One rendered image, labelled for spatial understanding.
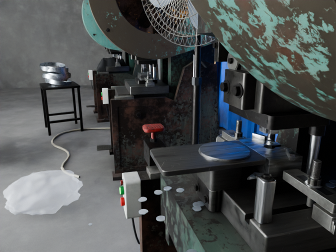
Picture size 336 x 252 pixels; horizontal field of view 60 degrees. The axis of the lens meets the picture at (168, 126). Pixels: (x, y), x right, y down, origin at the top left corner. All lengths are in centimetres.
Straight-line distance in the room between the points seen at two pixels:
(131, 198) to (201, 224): 32
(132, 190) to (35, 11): 656
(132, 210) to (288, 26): 82
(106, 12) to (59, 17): 532
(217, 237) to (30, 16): 691
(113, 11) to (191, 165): 144
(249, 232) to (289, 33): 47
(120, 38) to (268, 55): 169
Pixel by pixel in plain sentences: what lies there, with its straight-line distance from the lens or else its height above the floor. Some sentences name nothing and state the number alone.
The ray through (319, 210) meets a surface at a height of 73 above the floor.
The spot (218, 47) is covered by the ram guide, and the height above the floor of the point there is 103.
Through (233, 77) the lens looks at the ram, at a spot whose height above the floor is 96.
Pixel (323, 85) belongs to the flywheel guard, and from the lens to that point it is 27.
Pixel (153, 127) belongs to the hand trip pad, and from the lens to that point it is 98.
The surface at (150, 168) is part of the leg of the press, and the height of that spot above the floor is 64.
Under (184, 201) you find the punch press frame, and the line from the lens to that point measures 77.
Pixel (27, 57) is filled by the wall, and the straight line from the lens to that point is 732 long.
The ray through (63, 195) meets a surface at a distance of 197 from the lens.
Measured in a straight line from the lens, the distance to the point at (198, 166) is 64.
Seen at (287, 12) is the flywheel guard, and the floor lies 106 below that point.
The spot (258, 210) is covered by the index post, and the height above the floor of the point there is 73.
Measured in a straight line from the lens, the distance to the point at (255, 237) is 62.
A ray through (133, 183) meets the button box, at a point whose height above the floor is 62.
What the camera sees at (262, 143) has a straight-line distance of 81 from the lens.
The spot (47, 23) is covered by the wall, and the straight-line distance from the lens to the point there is 725.
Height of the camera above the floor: 104
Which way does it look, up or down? 16 degrees down
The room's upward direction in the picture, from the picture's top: straight up
